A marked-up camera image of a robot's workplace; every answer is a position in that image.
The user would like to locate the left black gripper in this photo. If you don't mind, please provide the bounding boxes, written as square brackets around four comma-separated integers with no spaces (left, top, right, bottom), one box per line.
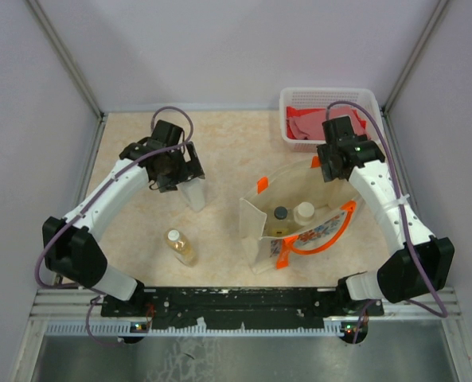
[156,142,204,193]

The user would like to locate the white bottle black cap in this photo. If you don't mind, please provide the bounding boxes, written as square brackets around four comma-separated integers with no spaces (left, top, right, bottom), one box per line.
[177,178,206,212]

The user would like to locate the beige round bottle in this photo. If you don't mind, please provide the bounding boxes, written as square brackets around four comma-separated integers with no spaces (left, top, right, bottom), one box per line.
[293,201,315,226]

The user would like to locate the canvas bag orange handles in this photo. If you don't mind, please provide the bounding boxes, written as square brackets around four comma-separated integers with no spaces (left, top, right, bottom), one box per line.
[239,157,365,274]

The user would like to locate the clear bottle black cap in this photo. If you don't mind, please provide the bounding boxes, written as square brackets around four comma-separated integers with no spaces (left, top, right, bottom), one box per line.
[267,206,292,237]

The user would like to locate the amber liquid bottle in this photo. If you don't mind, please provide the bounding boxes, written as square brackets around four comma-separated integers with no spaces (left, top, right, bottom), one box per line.
[164,228,197,267]

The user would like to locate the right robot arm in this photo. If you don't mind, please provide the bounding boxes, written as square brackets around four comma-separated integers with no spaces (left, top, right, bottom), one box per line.
[317,116,454,315]

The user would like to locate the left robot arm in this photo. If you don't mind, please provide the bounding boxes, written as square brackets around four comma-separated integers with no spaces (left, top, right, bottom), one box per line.
[42,120,206,316]

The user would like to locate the red cloth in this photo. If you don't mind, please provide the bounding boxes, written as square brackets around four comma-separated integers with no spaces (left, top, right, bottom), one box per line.
[286,106,367,141]

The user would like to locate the white plastic basket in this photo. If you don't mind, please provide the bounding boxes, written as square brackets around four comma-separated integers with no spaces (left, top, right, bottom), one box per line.
[279,87,384,152]

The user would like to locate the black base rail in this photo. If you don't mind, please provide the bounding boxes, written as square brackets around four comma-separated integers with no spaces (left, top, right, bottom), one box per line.
[101,286,365,330]

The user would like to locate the aluminium frame rail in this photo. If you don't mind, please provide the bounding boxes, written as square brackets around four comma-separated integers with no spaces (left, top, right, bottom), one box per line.
[29,289,99,319]

